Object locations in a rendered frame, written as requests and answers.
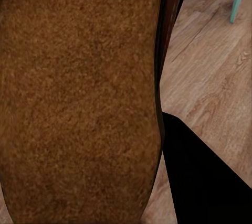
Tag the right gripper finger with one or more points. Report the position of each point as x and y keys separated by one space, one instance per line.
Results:
x=204 y=189

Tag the sandal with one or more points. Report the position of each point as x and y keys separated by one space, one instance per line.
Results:
x=81 y=123

